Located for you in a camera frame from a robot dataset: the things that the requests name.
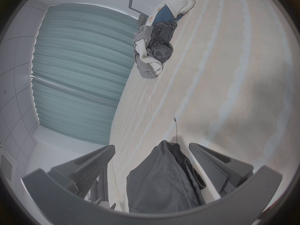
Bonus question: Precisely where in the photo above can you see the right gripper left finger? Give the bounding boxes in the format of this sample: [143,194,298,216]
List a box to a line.
[47,145,116,197]

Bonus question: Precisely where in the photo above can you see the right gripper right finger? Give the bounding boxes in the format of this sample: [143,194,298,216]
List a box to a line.
[189,142,254,195]

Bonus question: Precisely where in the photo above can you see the black T-shirt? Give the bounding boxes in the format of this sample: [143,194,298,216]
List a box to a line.
[127,117,207,214]

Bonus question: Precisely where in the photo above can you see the bed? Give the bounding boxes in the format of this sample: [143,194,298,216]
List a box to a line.
[109,0,294,214]

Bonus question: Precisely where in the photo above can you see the pile of clothes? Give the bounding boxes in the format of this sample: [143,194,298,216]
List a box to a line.
[133,0,196,80]

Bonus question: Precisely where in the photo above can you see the blue-green curtain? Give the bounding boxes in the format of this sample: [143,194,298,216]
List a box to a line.
[30,77,119,147]
[30,4,144,104]

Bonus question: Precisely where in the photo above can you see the white ceiling vent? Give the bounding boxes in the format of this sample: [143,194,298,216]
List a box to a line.
[0,147,16,183]

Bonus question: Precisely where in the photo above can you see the white printed pillow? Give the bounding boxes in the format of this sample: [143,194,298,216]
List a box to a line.
[146,2,164,25]

